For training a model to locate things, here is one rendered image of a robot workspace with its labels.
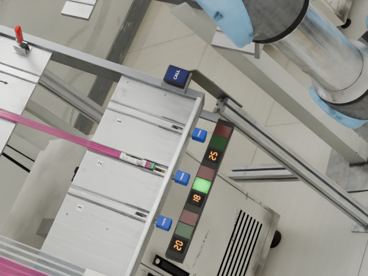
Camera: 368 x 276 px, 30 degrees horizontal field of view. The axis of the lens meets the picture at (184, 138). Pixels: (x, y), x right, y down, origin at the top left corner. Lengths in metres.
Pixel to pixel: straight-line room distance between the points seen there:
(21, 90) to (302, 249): 1.01
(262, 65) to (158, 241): 0.55
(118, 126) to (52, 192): 0.65
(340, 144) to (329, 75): 1.00
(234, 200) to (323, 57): 1.07
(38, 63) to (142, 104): 0.27
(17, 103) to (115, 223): 0.38
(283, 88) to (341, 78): 0.78
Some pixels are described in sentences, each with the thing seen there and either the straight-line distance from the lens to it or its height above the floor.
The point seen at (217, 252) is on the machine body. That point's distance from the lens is 2.03.
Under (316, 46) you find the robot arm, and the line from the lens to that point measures 1.04.
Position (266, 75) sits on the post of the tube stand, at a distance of 1.87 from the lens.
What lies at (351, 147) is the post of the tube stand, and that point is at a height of 0.10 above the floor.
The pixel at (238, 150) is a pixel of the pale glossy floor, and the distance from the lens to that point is 2.63.
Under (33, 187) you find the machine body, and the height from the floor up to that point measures 0.62.
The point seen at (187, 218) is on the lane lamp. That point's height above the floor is 0.66.
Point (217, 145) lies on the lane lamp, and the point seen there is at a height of 0.65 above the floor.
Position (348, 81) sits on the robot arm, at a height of 0.80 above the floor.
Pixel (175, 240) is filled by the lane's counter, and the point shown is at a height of 0.66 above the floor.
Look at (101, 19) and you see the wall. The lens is 3.84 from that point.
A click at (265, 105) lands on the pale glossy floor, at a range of 2.67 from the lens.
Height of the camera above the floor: 1.52
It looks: 31 degrees down
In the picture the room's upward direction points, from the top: 54 degrees counter-clockwise
